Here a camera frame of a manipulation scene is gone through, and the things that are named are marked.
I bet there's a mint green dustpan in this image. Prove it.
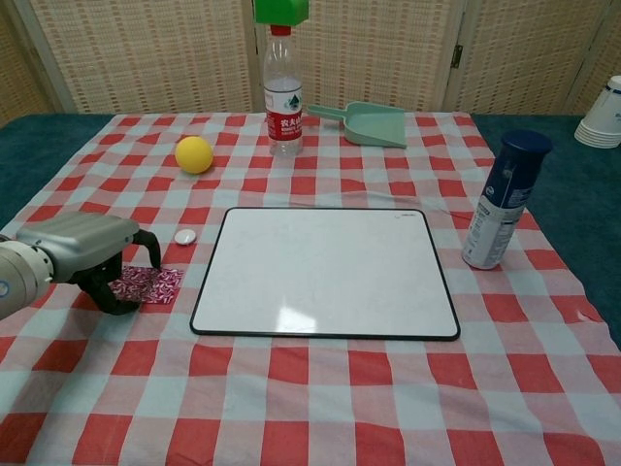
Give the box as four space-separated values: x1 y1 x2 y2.
307 100 408 150

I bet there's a red white checkered tablecloth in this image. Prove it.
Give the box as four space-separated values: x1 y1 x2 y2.
0 112 621 466

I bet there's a blue-capped white canister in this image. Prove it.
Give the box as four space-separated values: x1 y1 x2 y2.
461 129 554 271

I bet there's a red patterned wrapper packet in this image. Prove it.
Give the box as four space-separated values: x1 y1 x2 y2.
109 264 185 306

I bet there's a stack of white paper cups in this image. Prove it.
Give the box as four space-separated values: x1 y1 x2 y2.
573 75 621 150

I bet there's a white board with black rim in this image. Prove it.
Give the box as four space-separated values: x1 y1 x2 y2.
189 207 461 342

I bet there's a yellow ball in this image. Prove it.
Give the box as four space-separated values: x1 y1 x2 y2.
175 136 214 175

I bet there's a left silver black-fingered robot hand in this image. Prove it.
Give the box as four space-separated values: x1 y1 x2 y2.
16 211 164 316

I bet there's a bamboo folding screen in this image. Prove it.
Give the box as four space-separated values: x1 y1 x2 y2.
0 0 621 128

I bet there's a green building block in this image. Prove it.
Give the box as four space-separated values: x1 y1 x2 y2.
253 0 311 26

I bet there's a clear red-labelled water bottle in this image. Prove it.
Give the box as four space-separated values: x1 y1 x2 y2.
262 24 305 157

